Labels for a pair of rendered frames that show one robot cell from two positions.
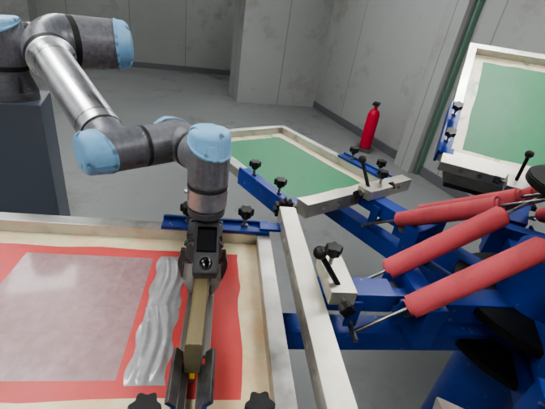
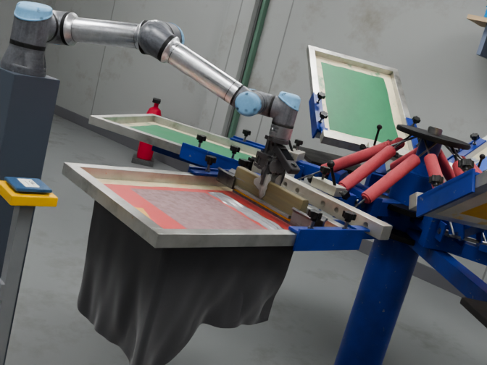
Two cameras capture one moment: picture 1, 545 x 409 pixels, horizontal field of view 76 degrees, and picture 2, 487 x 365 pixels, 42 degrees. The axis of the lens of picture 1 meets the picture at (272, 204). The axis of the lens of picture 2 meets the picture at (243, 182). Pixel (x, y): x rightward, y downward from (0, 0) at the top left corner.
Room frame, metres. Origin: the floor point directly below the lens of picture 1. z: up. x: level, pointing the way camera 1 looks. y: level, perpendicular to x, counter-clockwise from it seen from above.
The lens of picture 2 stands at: (-1.19, 1.31, 1.50)
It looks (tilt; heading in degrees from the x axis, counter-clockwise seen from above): 12 degrees down; 328
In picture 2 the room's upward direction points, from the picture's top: 15 degrees clockwise
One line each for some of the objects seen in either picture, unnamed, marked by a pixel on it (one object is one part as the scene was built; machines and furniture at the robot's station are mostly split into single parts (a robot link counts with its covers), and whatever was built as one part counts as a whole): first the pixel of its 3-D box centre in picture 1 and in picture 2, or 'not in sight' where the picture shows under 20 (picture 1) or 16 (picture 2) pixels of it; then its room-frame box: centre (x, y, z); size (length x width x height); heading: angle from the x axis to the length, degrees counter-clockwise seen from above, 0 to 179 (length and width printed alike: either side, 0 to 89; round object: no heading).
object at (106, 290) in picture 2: not in sight; (118, 275); (0.47, 0.62, 0.74); 0.45 x 0.03 x 0.43; 10
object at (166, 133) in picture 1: (171, 141); (256, 102); (0.63, 0.21, 1.31); 0.11 x 0.11 x 0.08; 48
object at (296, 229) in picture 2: not in sight; (325, 237); (0.29, 0.05, 0.97); 0.30 x 0.05 x 0.07; 100
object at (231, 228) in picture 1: (216, 231); (222, 179); (0.83, 0.15, 0.97); 0.30 x 0.05 x 0.07; 100
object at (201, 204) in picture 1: (205, 196); (280, 132); (0.58, 0.13, 1.23); 0.08 x 0.08 x 0.05
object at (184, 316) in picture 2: not in sight; (220, 300); (0.30, 0.35, 0.74); 0.46 x 0.04 x 0.42; 100
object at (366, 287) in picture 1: (354, 294); (335, 198); (0.62, -0.22, 1.02); 0.17 x 0.06 x 0.05; 100
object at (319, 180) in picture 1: (308, 153); (224, 133); (1.40, -0.12, 1.05); 1.08 x 0.61 x 0.23; 40
